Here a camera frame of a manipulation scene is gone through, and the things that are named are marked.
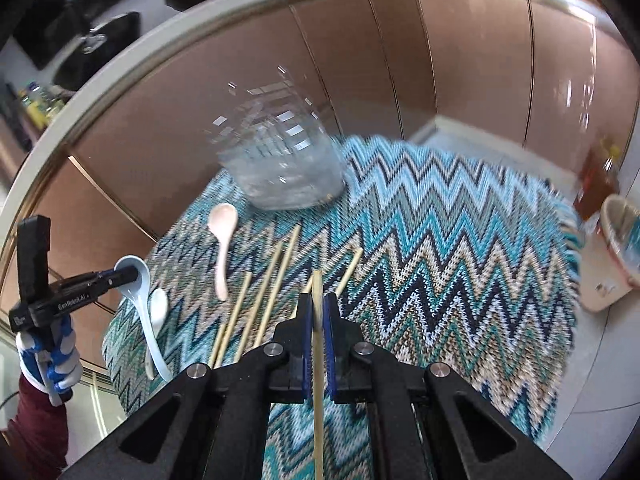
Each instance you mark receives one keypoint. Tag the clear glass utensil jar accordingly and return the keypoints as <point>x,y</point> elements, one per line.
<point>273,143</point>

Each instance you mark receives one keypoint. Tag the zigzag woven table mat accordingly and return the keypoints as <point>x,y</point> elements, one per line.
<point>463,260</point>

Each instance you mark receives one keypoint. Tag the white ceramic spoon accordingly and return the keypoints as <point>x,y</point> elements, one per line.
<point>158,308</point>

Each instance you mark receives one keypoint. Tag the light blue ceramic spoon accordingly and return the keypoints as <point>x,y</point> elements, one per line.
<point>138,294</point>

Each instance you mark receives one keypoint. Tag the brown kitchen cabinet fronts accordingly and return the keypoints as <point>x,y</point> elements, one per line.
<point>350,85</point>

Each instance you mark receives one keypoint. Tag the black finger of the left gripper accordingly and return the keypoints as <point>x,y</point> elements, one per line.
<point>111,279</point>

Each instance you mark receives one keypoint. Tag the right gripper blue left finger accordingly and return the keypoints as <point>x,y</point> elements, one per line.
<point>306,315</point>

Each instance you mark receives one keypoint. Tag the black wok with handle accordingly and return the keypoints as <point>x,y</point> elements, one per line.
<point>98,45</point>

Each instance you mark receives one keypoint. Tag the amber oil bottle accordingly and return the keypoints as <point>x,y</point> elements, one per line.
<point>598,177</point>

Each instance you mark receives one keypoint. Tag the condiment bottles on counter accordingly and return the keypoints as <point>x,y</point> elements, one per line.
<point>40,105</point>

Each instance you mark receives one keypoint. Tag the white speckled countertop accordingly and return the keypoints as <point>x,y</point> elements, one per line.
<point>250,15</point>

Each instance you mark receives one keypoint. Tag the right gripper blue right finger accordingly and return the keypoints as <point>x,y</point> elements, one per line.
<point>328,314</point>

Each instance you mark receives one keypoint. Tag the blue white gloved left hand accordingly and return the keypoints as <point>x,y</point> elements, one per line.
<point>51,371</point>

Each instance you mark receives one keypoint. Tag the dark red sleeve forearm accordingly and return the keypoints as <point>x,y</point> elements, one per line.
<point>35,442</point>

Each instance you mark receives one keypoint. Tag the bamboo chopstick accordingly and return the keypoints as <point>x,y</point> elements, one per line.
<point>317,371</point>
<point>226,329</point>
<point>348,272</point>
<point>258,300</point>
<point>275,289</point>

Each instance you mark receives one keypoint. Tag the beige trash bin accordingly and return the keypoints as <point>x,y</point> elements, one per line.
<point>605,275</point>

